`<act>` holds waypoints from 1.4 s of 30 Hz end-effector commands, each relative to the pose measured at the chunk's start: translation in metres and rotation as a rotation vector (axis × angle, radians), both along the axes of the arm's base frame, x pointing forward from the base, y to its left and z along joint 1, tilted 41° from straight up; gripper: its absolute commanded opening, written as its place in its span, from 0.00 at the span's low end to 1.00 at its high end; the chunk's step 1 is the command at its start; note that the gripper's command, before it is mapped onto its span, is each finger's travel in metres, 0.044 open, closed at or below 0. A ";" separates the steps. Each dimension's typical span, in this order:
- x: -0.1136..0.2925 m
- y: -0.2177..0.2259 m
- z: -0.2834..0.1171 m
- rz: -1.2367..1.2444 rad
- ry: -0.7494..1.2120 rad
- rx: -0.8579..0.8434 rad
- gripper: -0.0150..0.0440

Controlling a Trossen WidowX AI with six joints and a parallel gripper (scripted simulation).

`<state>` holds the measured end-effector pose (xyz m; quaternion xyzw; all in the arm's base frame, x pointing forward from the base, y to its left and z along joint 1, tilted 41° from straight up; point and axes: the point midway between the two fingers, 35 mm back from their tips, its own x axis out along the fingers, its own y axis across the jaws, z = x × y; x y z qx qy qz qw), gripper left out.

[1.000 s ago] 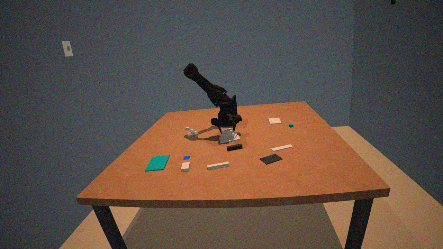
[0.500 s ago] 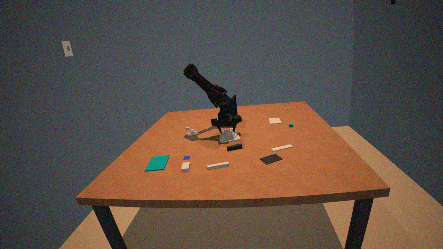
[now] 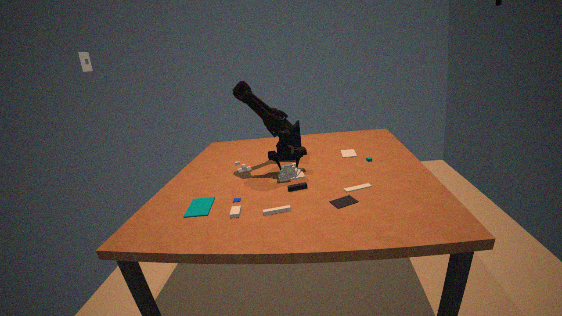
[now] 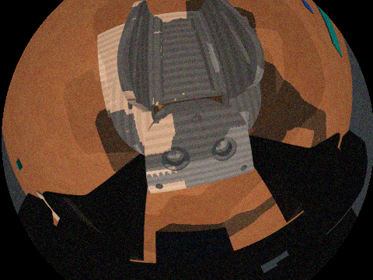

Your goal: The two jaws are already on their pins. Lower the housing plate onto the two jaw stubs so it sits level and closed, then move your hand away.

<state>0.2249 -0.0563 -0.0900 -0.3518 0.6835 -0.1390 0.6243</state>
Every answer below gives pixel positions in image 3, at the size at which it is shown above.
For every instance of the teal flat rectangular plate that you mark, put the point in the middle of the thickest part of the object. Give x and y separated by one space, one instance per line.
199 207

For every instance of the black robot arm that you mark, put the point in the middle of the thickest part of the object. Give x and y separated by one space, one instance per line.
272 118

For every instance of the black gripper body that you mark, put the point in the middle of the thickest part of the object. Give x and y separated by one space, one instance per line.
272 155

